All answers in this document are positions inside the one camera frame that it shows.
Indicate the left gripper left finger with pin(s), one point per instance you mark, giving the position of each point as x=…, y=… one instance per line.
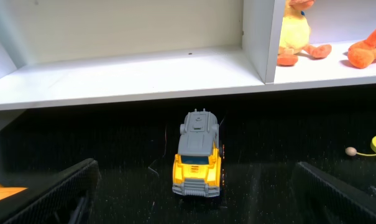
x=51, y=196

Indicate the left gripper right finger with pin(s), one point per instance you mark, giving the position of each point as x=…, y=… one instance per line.
x=337, y=199

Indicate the yellow rubber duck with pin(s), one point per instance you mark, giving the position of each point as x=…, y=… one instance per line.
x=2, y=193

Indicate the grey and yellow toy truck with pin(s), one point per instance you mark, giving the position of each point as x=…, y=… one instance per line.
x=196, y=146

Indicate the white shelf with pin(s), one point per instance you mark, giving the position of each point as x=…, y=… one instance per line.
x=128, y=77

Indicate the white plush duck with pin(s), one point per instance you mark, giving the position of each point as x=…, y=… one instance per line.
x=363, y=53

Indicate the yellow plush duck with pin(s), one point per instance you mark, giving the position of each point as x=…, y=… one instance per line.
x=295, y=34

